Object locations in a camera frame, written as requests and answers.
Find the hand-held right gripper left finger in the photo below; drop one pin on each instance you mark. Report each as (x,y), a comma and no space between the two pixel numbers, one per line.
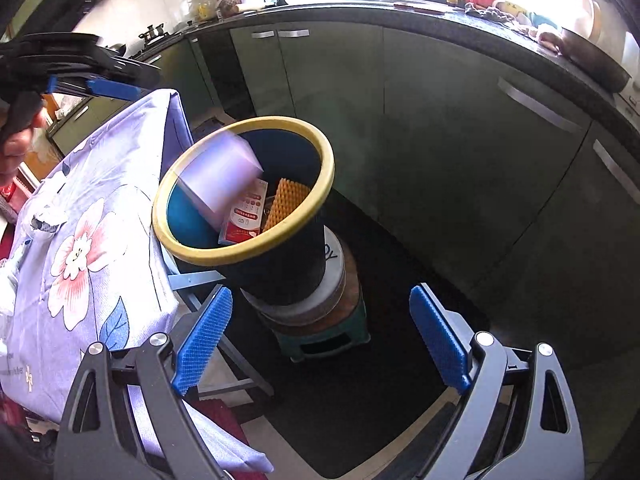
(205,340)

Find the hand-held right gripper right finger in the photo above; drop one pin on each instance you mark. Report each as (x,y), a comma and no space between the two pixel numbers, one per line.
(440,340)

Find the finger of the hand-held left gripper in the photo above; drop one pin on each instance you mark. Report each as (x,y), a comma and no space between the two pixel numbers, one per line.
(115,89)
(50,45)

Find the black bin yellow rim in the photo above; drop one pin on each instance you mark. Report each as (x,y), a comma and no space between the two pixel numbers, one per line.
(280,270)

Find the small red white box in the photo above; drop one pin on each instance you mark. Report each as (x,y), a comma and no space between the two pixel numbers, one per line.
(245,215)

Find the bluish purple cardboard box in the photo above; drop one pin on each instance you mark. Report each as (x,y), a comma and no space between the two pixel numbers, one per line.
(220,175)

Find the orange foam fruit net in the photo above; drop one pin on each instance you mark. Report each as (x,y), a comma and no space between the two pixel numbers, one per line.
(287,200)

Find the person's left hand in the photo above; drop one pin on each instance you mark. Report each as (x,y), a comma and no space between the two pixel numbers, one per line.
(15,157)

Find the gas stove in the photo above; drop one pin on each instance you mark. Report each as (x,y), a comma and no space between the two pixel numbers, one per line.
(150,47)

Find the small cooking pot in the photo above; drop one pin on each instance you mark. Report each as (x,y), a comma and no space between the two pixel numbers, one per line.
(152,32)

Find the green plastic stool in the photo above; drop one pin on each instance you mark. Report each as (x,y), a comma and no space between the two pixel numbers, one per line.
(340,342)

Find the purple floral tablecloth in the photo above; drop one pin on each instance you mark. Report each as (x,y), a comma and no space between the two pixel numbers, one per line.
(75,195)

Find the yellow oil bottle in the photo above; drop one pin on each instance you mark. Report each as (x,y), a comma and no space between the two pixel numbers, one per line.
(204,7)

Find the white round container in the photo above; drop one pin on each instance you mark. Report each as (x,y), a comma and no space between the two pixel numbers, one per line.
(330,280)

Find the patterned plastic bucket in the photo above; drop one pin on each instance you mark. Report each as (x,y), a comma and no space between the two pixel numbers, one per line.
(227,0)

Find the wooden rolling pin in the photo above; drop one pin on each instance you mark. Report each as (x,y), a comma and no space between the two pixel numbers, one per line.
(250,7)

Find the green base cabinets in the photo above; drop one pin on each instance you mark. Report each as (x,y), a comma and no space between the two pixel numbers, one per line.
(425,135)

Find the dark metal frying pan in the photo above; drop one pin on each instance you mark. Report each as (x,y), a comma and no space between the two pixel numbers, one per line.
(595,60)

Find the crumpled rag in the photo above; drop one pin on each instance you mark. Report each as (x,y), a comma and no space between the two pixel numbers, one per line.
(500,15)

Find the grey metal table frame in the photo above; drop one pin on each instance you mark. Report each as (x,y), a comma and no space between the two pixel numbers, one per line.
(200,280)

